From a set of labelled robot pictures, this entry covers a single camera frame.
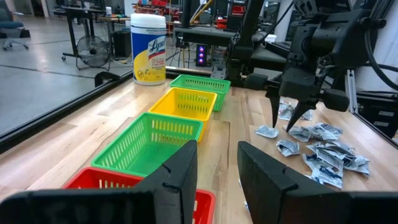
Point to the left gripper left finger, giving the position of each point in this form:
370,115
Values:
168,193

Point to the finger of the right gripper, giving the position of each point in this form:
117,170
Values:
275,107
300,110

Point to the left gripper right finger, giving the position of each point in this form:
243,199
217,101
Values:
270,193

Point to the white alcohol prep pad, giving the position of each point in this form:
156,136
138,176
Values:
357,163
287,147
332,147
323,160
266,131
298,133
326,130
325,179

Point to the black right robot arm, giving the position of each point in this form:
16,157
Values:
342,40

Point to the small white printed packet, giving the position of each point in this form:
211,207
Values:
308,115
285,110

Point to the silver aluminium extrusion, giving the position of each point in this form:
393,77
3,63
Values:
349,90

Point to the green plastic basket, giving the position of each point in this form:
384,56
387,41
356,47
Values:
199,84
140,146

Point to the red plastic basket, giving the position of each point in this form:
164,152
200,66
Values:
93,179

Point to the black computer tower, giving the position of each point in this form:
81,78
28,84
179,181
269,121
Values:
201,55

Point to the yellow plastic basket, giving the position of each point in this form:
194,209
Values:
183,102

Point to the yellow disinfecting wipes canister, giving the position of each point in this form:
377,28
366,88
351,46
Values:
147,46

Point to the black floor fan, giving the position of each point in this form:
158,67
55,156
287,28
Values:
93,51

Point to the black rolling desk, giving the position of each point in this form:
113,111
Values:
79,12

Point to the blue office chair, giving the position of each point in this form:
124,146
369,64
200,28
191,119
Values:
11,25

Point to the black aluminium table frame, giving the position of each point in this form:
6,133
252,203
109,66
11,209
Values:
46,115

